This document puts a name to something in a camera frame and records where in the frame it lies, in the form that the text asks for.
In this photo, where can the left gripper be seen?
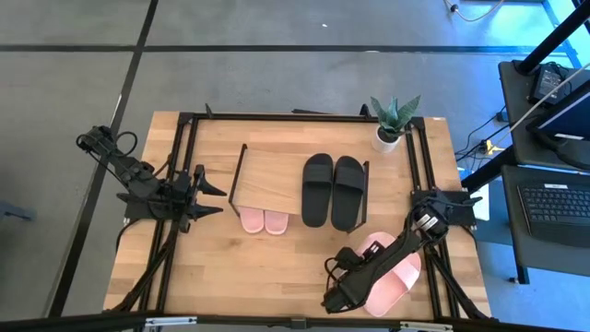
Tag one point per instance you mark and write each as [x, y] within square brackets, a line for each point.
[184, 203]

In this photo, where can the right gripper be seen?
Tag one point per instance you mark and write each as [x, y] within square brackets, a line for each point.
[359, 285]

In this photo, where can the wooden shelf with black frame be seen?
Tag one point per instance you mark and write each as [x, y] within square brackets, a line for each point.
[272, 180]

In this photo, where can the black slide sandal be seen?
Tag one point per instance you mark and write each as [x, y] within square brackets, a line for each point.
[348, 198]
[317, 193]

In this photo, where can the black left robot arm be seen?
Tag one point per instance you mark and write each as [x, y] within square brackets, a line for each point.
[138, 177]

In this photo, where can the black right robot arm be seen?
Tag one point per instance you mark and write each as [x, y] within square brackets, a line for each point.
[396, 251]

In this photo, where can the snake plant in white pot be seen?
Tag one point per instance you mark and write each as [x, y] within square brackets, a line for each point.
[386, 143]

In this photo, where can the white card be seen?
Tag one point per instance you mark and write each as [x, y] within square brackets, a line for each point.
[481, 209]

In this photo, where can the black side desk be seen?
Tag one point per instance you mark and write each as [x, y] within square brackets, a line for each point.
[521, 258]

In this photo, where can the black diagonal stand leg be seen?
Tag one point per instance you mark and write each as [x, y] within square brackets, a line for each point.
[488, 168]

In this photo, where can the black laptop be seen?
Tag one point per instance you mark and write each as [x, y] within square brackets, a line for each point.
[553, 207]

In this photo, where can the black tilted display screen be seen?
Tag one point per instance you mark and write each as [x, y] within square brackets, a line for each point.
[567, 147]

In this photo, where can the black power adapter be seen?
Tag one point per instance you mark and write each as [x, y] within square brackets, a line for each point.
[546, 83]

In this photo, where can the black stand pole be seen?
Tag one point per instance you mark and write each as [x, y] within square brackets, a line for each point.
[553, 37]

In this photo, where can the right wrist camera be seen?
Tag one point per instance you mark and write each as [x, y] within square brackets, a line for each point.
[348, 263]

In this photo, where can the silver bracket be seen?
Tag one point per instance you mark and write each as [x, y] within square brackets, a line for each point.
[170, 321]
[426, 326]

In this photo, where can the black aluminium rig frame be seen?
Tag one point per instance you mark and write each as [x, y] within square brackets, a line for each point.
[299, 117]

